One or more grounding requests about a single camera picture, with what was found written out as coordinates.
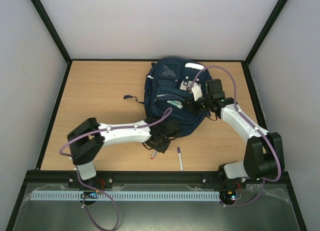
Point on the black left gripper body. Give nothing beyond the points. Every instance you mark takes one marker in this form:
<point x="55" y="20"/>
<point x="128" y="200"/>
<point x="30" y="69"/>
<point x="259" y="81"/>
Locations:
<point x="160" y="146"/>

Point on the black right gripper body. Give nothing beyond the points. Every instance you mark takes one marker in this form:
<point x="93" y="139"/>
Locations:
<point x="195" y="104"/>

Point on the red marker pen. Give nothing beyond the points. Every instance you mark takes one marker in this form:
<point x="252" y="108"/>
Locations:
<point x="154" y="154"/>

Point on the white glue stick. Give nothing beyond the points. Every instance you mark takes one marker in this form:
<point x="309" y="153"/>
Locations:
<point x="175" y="103"/>

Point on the purple marker pen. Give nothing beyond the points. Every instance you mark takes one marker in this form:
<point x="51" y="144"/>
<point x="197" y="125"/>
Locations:
<point x="180" y="159"/>

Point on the navy blue student backpack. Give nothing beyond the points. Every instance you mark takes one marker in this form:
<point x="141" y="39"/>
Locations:
<point x="167" y="80"/>

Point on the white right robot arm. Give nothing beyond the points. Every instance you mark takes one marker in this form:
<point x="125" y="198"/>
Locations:
<point x="263" y="157"/>

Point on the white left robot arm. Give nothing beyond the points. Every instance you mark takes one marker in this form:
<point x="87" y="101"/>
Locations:
<point x="86" y="140"/>

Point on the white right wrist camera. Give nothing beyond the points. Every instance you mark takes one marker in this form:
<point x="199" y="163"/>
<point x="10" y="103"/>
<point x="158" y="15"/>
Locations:
<point x="195" y="89"/>

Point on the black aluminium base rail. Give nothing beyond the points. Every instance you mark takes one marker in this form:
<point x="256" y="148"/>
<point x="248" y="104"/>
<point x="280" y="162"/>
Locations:
<point x="108" y="179"/>

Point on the light blue cable duct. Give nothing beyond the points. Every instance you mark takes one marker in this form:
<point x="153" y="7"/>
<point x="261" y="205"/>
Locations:
<point x="152" y="196"/>

